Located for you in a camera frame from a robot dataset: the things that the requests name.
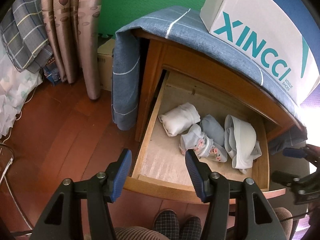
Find wooden drawer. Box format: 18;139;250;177
124;72;286;203

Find pale blue white underwear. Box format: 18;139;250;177
224;115;262;174

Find floral pale blue underwear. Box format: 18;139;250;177
179;124;228;163

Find grey blue folded underwear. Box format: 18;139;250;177
200;114;225;146

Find right plaid slipper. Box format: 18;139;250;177
180;216;202;240

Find plaid slipper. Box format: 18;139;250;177
152;209;180;240
180;216;202;240

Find white rolled socks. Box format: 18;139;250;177
158;102;201;137

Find left plaid slipper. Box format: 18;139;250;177
152;209;180;240

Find cardboard box behind nightstand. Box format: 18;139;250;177
98;38;115;91

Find wooden nightstand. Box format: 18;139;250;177
132;29;306;142

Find white floral bedsheet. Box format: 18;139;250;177
0;44;42;137

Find blue checked cloth cover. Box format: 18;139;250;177
112;6;307;153

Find white XINCCI shoe box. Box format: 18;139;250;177
200;0;319;104

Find beige patterned curtain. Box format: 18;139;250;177
41;0;103;100

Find grey plaid bedding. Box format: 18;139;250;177
1;0;53;73

